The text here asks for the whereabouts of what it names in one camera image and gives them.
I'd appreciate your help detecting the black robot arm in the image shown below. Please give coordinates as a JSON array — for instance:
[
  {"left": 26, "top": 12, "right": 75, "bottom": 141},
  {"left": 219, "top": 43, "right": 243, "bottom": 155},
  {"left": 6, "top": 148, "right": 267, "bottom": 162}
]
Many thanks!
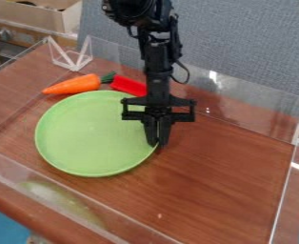
[{"left": 101, "top": 0, "right": 197, "bottom": 147}]

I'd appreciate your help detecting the cardboard box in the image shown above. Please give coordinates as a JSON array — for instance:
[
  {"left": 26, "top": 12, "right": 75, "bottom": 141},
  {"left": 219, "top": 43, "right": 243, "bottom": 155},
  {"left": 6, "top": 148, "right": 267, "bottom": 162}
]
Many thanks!
[{"left": 0, "top": 0, "right": 83, "bottom": 32}]

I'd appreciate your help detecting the orange toy carrot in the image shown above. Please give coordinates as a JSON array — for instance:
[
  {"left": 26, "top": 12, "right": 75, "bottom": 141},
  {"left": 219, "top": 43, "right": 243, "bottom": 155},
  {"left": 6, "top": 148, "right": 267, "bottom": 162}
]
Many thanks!
[{"left": 41, "top": 71, "right": 116, "bottom": 94}]

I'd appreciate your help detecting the red rectangular block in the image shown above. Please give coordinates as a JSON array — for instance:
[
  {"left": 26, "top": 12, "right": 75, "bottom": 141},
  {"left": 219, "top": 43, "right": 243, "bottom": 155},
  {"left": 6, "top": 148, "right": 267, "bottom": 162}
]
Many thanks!
[{"left": 111, "top": 74, "right": 148, "bottom": 96}]

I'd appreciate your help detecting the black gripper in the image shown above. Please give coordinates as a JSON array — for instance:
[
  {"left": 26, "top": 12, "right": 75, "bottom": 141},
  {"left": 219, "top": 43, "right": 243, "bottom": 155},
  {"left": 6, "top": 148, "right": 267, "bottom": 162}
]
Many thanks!
[{"left": 121, "top": 94, "right": 197, "bottom": 147}]

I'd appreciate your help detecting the clear acrylic enclosure wall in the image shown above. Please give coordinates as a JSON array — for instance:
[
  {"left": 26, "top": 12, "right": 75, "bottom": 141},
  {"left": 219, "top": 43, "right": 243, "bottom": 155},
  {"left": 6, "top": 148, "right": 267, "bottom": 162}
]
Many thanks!
[{"left": 0, "top": 43, "right": 299, "bottom": 244}]

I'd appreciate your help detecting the wooden shelf unit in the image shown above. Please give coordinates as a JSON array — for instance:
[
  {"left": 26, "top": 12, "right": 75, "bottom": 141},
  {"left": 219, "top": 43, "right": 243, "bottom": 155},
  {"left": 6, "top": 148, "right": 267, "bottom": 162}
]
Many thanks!
[{"left": 0, "top": 19, "right": 77, "bottom": 66}]

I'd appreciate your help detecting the black cable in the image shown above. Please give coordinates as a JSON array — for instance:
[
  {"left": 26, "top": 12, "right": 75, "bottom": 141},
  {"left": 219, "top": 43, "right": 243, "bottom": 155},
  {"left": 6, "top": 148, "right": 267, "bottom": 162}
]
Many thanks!
[{"left": 171, "top": 58, "right": 192, "bottom": 86}]

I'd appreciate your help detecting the green round plate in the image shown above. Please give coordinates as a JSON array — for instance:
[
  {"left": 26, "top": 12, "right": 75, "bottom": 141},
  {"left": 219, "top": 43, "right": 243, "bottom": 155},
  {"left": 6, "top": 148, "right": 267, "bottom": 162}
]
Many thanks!
[{"left": 34, "top": 91, "right": 156, "bottom": 177}]

